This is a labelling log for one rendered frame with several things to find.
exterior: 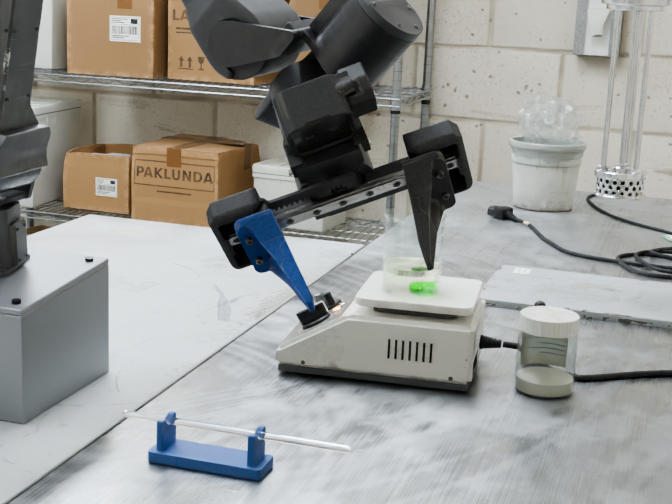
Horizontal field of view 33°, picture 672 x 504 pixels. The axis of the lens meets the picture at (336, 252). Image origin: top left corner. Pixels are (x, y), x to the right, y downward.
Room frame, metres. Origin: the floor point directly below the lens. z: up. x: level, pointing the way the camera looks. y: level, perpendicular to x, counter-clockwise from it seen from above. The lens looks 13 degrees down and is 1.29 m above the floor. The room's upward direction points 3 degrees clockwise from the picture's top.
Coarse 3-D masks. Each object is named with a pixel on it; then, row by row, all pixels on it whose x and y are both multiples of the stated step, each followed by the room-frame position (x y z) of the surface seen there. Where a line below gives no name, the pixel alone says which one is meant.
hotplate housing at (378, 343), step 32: (352, 320) 1.09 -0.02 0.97; (384, 320) 1.09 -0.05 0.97; (416, 320) 1.09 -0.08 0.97; (448, 320) 1.09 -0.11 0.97; (480, 320) 1.13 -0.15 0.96; (288, 352) 1.11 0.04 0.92; (320, 352) 1.10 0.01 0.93; (352, 352) 1.09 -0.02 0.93; (384, 352) 1.09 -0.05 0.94; (416, 352) 1.08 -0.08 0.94; (448, 352) 1.08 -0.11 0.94; (416, 384) 1.08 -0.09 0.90; (448, 384) 1.08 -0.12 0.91
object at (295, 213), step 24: (360, 144) 0.82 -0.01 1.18; (408, 144) 0.79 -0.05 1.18; (432, 144) 0.78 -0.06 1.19; (456, 144) 0.79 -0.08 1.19; (312, 168) 0.80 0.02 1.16; (336, 168) 0.81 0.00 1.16; (360, 168) 0.80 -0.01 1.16; (384, 168) 0.81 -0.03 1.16; (456, 168) 0.83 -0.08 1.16; (240, 192) 0.79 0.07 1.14; (336, 192) 0.80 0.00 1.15; (360, 192) 0.80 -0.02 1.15; (384, 192) 0.80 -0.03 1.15; (456, 192) 0.82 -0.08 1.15; (216, 216) 0.78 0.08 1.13; (240, 216) 0.78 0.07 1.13; (288, 216) 0.80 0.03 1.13; (312, 216) 0.80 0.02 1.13; (240, 264) 0.81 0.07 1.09
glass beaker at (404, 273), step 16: (400, 208) 1.16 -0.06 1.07; (400, 224) 1.11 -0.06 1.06; (384, 240) 1.13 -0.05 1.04; (400, 240) 1.11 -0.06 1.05; (416, 240) 1.10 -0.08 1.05; (384, 256) 1.13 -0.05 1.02; (400, 256) 1.11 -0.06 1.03; (416, 256) 1.10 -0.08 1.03; (384, 272) 1.12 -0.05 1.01; (400, 272) 1.11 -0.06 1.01; (416, 272) 1.10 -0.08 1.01; (432, 272) 1.11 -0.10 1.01; (384, 288) 1.12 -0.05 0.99; (400, 288) 1.11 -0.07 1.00; (416, 288) 1.10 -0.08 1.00; (432, 288) 1.11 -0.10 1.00
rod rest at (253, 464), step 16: (160, 432) 0.88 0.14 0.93; (160, 448) 0.88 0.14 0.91; (176, 448) 0.89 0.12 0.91; (192, 448) 0.89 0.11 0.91; (208, 448) 0.89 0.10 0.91; (224, 448) 0.89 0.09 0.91; (256, 448) 0.86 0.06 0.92; (176, 464) 0.87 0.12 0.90; (192, 464) 0.87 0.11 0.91; (208, 464) 0.86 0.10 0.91; (224, 464) 0.86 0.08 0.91; (240, 464) 0.86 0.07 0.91; (256, 464) 0.86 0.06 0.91; (272, 464) 0.88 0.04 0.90; (256, 480) 0.85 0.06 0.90
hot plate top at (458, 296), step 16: (368, 288) 1.14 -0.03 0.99; (448, 288) 1.15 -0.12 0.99; (464, 288) 1.15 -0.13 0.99; (480, 288) 1.16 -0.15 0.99; (368, 304) 1.10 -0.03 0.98; (384, 304) 1.09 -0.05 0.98; (400, 304) 1.09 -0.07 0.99; (416, 304) 1.09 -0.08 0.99; (432, 304) 1.09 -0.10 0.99; (448, 304) 1.09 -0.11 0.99; (464, 304) 1.09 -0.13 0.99
